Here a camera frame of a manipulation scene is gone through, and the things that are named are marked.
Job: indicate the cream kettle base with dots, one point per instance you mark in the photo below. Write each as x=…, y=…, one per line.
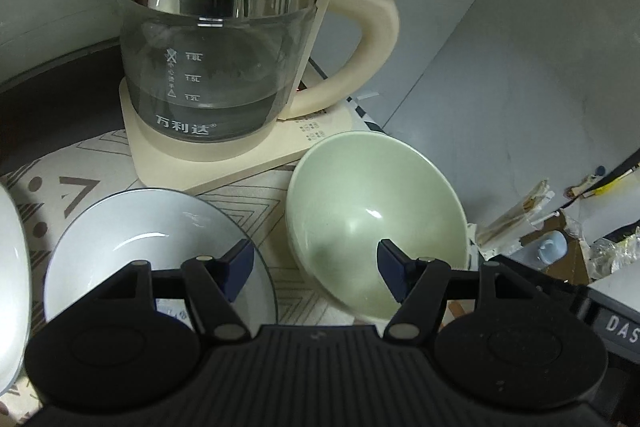
x=196, y=168

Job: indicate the white plate at left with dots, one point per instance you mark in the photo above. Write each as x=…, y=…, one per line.
x=15, y=291

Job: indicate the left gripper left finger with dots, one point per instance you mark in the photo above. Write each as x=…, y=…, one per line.
x=212, y=285

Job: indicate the white bakery plate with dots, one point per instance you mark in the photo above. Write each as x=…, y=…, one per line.
x=163, y=227

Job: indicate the glass electric kettle cream handle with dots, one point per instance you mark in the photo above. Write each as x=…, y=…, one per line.
x=213, y=71

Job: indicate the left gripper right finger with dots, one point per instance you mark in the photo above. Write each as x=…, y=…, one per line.
x=419, y=286

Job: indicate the light green bowl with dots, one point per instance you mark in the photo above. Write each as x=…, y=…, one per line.
x=354, y=189

